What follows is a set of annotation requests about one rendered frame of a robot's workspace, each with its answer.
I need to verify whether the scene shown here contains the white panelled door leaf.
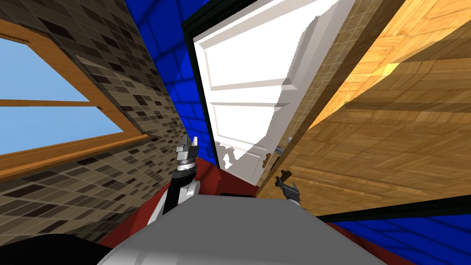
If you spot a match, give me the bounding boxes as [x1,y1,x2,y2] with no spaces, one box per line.
[193,0,355,185]

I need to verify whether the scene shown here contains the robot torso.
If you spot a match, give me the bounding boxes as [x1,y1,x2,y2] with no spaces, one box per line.
[96,191,388,265]

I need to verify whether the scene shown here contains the wooden framed window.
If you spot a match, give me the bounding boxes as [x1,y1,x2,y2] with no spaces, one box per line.
[0,18,150,184]

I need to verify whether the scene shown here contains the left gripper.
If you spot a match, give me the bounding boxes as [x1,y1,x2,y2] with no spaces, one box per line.
[175,134,199,162]

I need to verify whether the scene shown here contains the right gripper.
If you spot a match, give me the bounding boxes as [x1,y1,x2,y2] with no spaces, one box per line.
[276,176,301,200]

